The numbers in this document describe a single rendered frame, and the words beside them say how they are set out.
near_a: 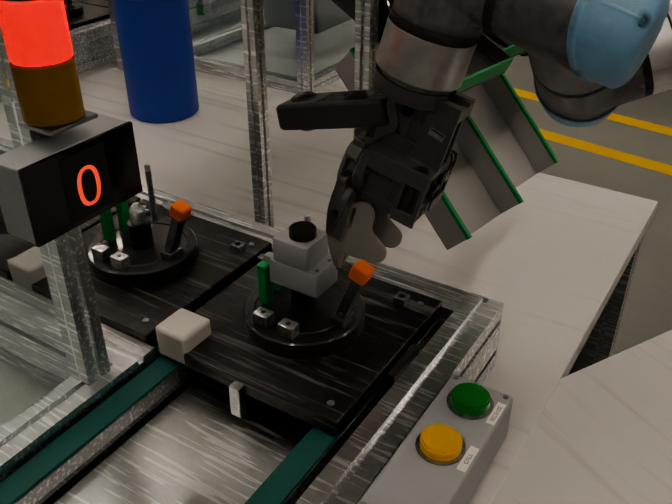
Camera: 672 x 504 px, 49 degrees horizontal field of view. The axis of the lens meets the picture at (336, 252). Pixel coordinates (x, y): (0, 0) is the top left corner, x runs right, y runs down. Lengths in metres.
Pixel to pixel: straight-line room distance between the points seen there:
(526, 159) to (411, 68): 0.61
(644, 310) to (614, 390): 1.72
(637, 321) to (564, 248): 1.41
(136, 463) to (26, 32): 0.43
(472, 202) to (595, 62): 0.51
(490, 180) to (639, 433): 0.38
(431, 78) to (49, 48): 0.30
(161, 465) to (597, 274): 0.72
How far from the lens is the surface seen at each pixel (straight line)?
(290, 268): 0.81
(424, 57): 0.60
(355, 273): 0.77
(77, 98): 0.66
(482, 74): 0.93
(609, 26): 0.55
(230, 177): 1.45
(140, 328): 0.88
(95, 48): 2.12
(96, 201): 0.69
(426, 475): 0.72
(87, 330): 0.81
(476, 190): 1.05
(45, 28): 0.63
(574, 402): 0.97
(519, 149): 1.19
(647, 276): 2.90
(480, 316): 0.91
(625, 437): 0.95
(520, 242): 1.26
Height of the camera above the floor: 1.50
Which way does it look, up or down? 32 degrees down
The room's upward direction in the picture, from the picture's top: straight up
